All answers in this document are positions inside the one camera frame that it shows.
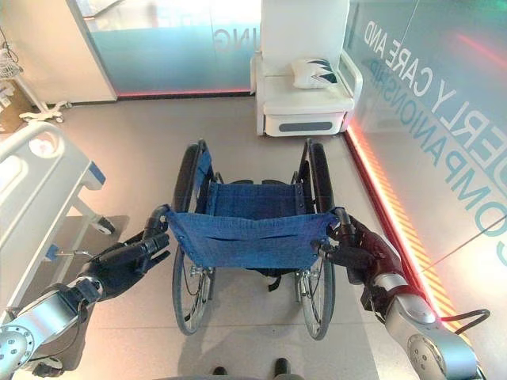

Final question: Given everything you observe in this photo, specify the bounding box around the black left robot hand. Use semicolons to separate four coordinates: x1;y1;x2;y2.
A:
84;230;172;300

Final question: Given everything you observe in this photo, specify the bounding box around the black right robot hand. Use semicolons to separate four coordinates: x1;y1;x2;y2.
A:
318;216;403;287

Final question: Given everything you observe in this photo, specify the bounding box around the blue fabric wheelchair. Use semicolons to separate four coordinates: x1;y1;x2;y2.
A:
143;138;360;341

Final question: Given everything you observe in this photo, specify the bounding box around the white hospital bed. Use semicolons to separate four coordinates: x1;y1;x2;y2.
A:
0;121;117;316

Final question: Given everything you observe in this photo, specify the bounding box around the dark right robot foot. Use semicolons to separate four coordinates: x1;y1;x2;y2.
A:
273;357;291;380

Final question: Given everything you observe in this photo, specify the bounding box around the white rolling stand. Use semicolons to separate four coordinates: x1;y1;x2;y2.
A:
19;65;72;123

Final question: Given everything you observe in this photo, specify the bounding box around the white armchair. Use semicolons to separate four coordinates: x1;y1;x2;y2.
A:
249;0;364;138

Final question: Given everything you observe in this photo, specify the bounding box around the white patterned pillow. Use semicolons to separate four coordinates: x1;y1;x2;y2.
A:
290;58;340;89

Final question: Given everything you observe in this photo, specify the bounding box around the cardboard box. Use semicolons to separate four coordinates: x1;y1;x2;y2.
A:
0;81;31;134

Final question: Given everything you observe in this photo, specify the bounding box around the white wire basket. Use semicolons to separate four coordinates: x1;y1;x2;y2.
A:
0;47;23;82

